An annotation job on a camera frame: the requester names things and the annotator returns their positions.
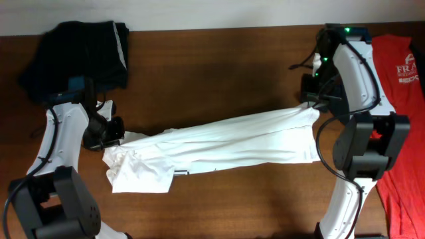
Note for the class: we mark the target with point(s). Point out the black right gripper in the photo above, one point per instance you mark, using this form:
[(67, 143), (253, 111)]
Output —
[(319, 98)]

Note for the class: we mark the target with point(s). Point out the white t-shirt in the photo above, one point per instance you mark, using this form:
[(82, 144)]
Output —
[(148, 164)]

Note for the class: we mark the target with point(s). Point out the red printed t-shirt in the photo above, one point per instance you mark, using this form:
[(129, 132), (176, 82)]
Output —
[(401, 189)]

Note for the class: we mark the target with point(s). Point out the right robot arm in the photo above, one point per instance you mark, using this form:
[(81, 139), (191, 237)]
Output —
[(345, 82)]

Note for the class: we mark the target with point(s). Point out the dark green t-shirt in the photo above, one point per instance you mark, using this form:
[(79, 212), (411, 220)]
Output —
[(419, 58)]

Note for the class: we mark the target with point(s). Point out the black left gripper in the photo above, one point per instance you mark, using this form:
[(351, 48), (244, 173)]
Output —
[(108, 133)]

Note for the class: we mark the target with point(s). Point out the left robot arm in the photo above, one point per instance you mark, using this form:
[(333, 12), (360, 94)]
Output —
[(52, 200)]

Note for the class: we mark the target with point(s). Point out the folded black garment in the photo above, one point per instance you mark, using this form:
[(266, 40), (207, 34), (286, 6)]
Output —
[(95, 50)]

